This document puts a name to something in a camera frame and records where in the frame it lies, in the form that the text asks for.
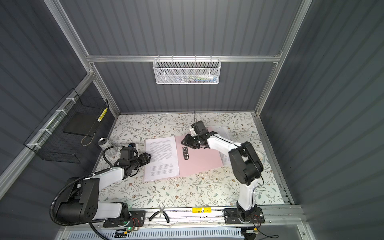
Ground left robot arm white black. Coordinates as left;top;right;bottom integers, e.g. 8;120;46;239
49;143;152;227

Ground white perforated front rail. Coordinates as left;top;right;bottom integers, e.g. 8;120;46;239
67;227;245;240

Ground black handled pliers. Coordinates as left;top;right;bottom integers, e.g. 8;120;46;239
149;208;170;224

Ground white wire mesh basket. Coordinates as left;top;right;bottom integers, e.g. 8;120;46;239
153;59;222;85

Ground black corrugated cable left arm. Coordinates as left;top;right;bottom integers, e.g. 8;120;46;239
49;145;130;240

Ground tubes in white basket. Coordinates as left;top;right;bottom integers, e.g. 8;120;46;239
176;74;219;84

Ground pink folder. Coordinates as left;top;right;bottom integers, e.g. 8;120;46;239
174;136;223;178

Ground yellow marker in black basket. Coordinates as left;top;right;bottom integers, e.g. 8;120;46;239
97;108;109;122

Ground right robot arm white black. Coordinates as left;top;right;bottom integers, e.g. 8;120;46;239
181;121;264;223

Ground yellow spirit level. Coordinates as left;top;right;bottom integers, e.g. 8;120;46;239
192;207;212;214

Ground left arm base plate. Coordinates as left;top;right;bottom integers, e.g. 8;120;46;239
103;210;146;228

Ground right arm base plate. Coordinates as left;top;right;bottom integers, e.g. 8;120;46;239
222;207;265;225

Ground printed paper sheet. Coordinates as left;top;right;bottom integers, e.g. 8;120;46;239
144;136;179;182

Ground black wire basket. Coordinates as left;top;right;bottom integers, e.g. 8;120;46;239
24;90;109;164

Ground printed paper sheets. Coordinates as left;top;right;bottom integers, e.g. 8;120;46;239
210;126;231;166

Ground silver drink can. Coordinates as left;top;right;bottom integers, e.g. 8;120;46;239
98;138;109;147

